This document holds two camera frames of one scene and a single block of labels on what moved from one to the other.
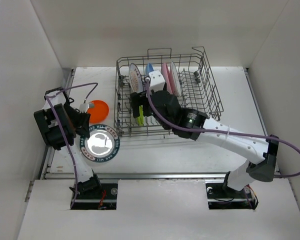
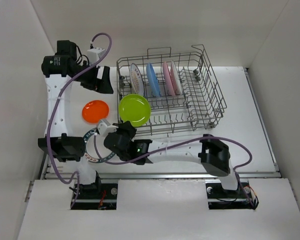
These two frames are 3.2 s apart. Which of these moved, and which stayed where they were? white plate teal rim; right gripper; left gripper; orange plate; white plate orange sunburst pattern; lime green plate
Moved: lime green plate; left gripper; right gripper
Stayed: white plate orange sunburst pattern; white plate teal rim; orange plate
